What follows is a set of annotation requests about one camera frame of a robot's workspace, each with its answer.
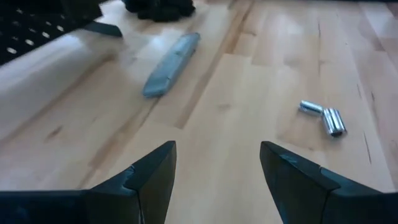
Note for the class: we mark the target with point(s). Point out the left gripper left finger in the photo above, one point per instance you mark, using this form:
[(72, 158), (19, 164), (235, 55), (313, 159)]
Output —
[(93, 207)]

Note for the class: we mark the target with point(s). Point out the black plastic pegboard bin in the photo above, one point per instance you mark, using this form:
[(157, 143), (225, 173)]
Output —
[(81, 9)]

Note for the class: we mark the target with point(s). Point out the black perforated pegboard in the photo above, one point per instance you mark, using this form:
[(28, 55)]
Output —
[(28, 34)]

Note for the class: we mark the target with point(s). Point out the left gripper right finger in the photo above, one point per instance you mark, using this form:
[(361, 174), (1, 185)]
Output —
[(326, 205)]

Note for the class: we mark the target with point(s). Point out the grey metal utility knife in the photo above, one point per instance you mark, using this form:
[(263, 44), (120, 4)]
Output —
[(171, 67)]

